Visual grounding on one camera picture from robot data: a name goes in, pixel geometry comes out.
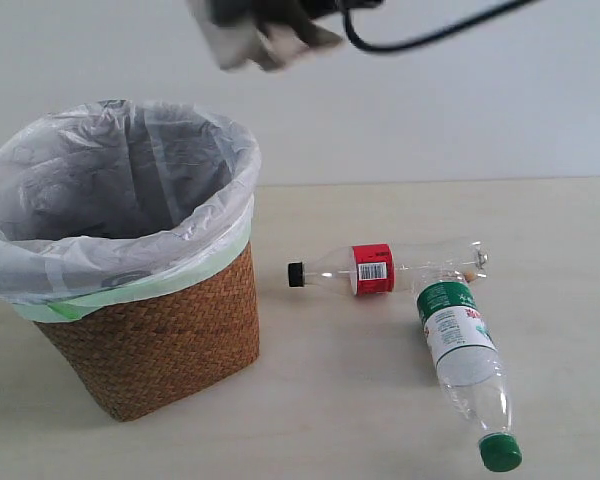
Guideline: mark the red label clear plastic bottle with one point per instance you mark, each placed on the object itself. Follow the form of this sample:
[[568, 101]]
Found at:
[[381, 268]]

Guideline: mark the green label clear plastic bottle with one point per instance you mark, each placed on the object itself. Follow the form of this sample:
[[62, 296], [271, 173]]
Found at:
[[469, 369]]

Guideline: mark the white green plastic bin liner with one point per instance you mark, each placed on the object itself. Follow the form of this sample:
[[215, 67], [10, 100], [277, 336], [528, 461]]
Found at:
[[119, 201]]

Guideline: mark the brown woven wicker basket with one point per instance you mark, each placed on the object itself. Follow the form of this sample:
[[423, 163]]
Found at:
[[138, 357]]

